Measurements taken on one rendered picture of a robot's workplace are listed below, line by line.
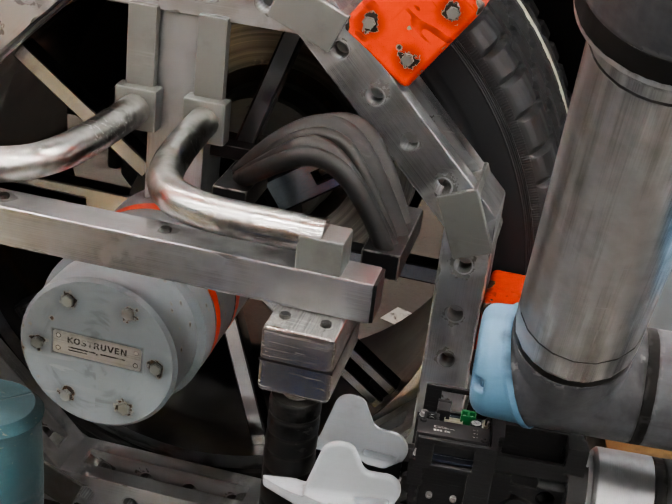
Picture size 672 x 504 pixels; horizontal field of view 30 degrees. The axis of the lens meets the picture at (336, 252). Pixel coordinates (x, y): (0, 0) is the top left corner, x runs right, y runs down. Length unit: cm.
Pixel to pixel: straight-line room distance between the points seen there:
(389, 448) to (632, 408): 19
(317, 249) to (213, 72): 23
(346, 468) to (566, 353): 19
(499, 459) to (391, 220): 18
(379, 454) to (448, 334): 17
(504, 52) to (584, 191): 44
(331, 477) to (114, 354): 21
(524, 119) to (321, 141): 24
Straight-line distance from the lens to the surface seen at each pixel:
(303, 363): 82
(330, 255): 82
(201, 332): 98
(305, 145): 88
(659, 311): 127
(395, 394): 119
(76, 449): 127
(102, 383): 98
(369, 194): 86
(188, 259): 85
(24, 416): 110
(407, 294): 296
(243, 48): 135
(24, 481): 112
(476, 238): 100
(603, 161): 60
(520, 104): 105
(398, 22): 95
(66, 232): 88
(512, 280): 107
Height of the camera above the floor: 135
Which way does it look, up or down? 26 degrees down
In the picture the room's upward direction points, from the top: 7 degrees clockwise
